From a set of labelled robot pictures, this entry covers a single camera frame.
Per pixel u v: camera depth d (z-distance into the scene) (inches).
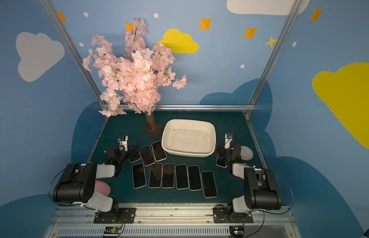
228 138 32.0
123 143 32.7
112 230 28.3
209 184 33.1
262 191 17.6
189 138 41.7
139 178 32.6
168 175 57.3
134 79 23.7
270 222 28.9
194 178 34.0
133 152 34.1
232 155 28.7
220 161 36.5
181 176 34.0
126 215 29.9
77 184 17.8
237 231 28.7
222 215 29.3
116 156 29.4
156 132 42.9
